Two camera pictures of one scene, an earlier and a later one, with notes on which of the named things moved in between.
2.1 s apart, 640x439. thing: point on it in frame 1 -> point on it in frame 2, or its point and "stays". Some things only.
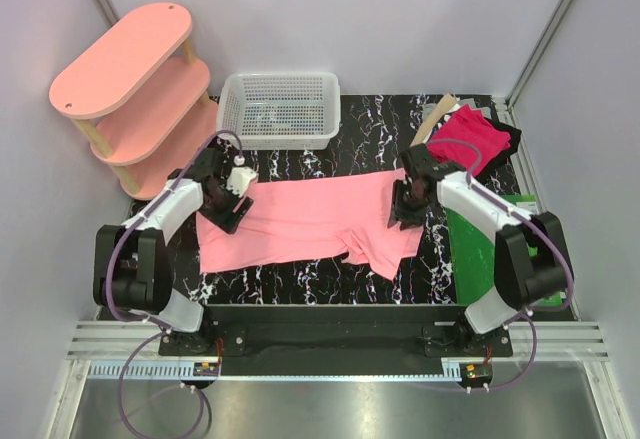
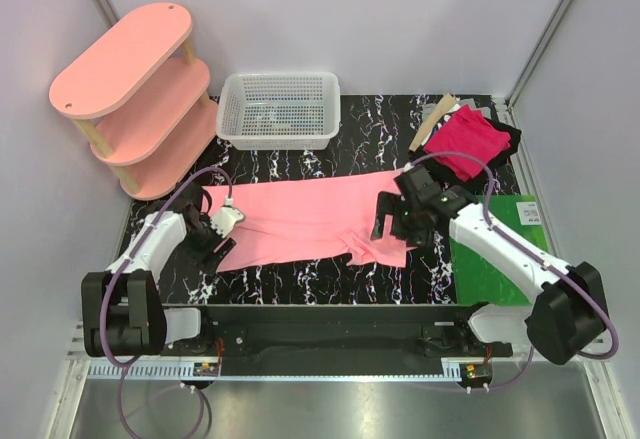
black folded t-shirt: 514,137 stays
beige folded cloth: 447,102 stays
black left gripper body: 221,208 -> 205,240
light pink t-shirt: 350,215 stays
